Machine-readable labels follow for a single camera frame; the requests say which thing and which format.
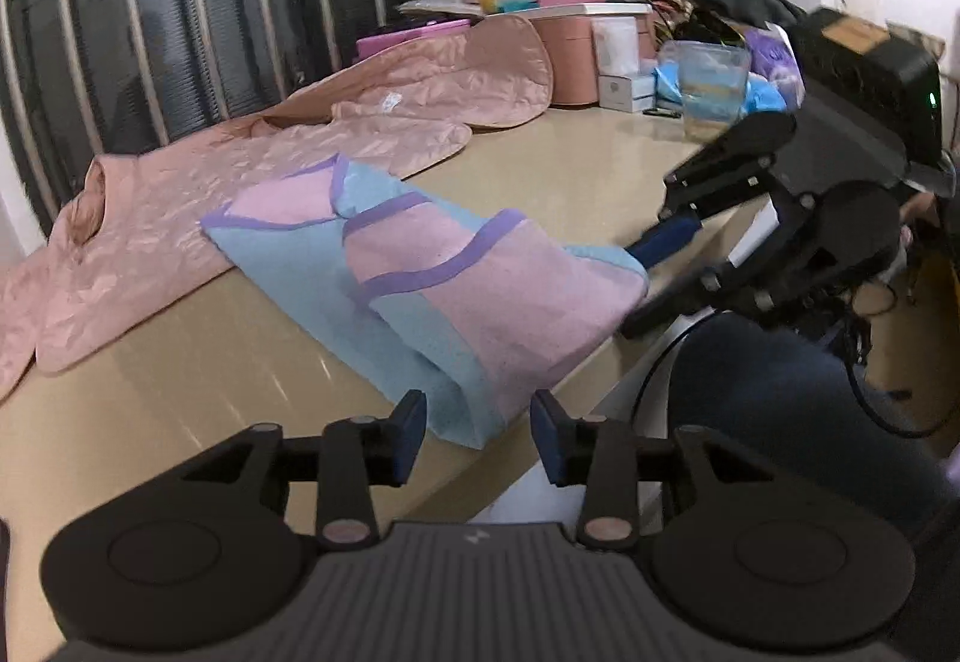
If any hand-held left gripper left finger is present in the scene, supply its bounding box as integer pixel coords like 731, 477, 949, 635
178, 390, 429, 553

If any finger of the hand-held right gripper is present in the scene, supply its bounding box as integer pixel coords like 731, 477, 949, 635
620, 253, 797, 341
628, 140, 782, 268

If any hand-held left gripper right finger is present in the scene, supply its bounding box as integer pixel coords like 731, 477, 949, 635
529, 390, 782, 553

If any pink and blue garment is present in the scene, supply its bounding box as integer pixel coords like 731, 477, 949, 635
200, 153, 652, 451

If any person's right hand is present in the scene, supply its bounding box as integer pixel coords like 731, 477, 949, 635
898, 192, 941, 251

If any blue plastic bag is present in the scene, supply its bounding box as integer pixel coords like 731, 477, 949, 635
652, 58, 790, 117

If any purple plastic bag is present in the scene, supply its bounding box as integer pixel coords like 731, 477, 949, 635
745, 27, 805, 108

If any clear plastic container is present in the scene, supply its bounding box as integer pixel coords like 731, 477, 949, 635
676, 39, 753, 142

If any person's leg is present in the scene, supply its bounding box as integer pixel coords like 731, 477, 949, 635
666, 312, 960, 544

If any small white labelled box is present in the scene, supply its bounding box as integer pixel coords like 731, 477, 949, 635
598, 73, 658, 114

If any tall white box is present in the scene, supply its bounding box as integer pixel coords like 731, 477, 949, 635
592, 20, 640, 75

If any pink round box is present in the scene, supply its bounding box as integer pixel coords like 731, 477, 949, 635
535, 15, 655, 106

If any peach quilted jacket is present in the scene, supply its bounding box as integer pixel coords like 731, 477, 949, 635
0, 13, 554, 402

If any magenta flat box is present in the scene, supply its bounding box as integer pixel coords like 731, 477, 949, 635
355, 18, 475, 64

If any black cable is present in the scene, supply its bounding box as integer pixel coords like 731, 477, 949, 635
846, 323, 947, 439

